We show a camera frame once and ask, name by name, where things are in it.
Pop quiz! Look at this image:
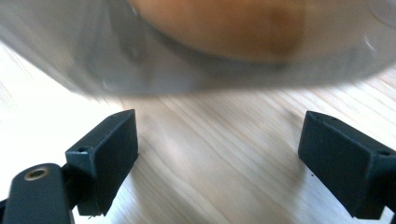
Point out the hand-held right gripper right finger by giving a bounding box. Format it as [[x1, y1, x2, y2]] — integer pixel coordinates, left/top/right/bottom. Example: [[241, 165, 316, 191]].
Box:
[[297, 110, 396, 220]]

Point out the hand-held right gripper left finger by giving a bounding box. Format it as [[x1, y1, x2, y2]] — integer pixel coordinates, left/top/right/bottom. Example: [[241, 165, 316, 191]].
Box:
[[64, 108, 139, 217]]

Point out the clear plastic storage box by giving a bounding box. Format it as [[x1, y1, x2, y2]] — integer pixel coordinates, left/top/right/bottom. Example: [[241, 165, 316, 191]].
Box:
[[0, 0, 396, 98]]

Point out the orange plush toy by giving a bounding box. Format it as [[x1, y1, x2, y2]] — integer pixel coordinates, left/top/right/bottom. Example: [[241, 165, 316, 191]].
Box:
[[129, 0, 307, 63]]

